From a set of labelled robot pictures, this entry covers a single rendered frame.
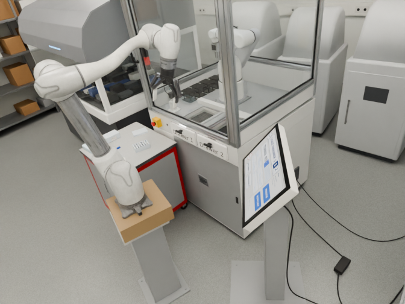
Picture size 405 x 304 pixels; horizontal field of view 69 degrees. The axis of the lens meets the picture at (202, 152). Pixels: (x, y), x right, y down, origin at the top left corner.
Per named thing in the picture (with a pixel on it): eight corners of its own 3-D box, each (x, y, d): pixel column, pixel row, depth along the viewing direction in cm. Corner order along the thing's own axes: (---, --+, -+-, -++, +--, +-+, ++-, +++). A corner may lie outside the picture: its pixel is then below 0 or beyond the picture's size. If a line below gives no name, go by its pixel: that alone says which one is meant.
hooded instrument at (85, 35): (132, 190, 314) (68, 9, 214) (67, 137, 435) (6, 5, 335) (211, 140, 376) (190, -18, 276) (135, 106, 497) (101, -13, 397)
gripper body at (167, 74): (156, 66, 153) (155, 83, 158) (170, 71, 150) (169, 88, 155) (164, 63, 159) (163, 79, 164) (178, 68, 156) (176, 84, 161)
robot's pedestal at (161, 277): (152, 314, 202) (121, 243, 159) (138, 281, 224) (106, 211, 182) (190, 291, 212) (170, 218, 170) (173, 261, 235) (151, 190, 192)
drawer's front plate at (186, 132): (196, 146, 219) (193, 133, 213) (172, 134, 238) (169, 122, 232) (197, 145, 220) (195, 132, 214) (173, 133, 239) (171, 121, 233)
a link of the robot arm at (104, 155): (113, 192, 171) (100, 175, 187) (136, 175, 177) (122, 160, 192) (28, 74, 123) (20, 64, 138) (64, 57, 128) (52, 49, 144)
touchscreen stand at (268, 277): (229, 323, 190) (212, 213, 133) (231, 262, 227) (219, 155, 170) (310, 327, 182) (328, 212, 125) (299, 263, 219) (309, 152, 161)
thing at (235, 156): (238, 166, 194) (237, 148, 186) (151, 124, 261) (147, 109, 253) (314, 110, 243) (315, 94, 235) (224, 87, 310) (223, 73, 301)
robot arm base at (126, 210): (125, 224, 157) (122, 216, 154) (114, 201, 174) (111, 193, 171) (156, 209, 164) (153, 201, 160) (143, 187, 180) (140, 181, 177)
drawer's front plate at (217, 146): (226, 161, 198) (225, 147, 192) (197, 146, 217) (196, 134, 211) (228, 160, 199) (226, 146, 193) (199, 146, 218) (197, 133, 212)
